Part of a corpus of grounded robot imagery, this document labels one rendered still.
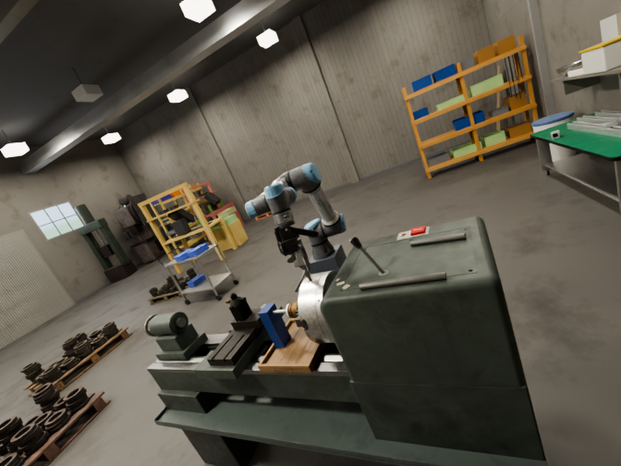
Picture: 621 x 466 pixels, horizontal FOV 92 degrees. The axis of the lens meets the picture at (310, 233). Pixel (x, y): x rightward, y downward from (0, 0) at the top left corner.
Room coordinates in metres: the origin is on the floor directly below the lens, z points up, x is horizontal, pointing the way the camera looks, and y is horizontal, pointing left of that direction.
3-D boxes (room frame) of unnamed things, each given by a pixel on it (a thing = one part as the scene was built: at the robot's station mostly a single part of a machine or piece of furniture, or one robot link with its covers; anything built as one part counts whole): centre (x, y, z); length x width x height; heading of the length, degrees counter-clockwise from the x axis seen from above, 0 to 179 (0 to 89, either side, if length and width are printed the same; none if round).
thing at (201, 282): (5.29, 2.17, 0.50); 1.10 x 0.61 x 0.99; 63
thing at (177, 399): (1.87, 1.09, 0.34); 0.44 x 0.40 x 0.68; 149
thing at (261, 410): (1.42, 0.37, 0.53); 2.10 x 0.60 x 0.02; 59
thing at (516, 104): (6.64, -4.24, 1.10); 2.38 x 0.64 x 2.20; 65
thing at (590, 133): (3.19, -3.50, 0.39); 2.15 x 0.82 x 0.78; 155
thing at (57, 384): (4.62, 4.29, 0.23); 1.32 x 0.89 x 0.46; 154
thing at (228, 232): (8.42, 2.80, 1.07); 1.65 x 1.54 x 2.13; 66
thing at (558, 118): (4.73, -4.36, 0.34); 0.58 x 0.55 x 0.68; 155
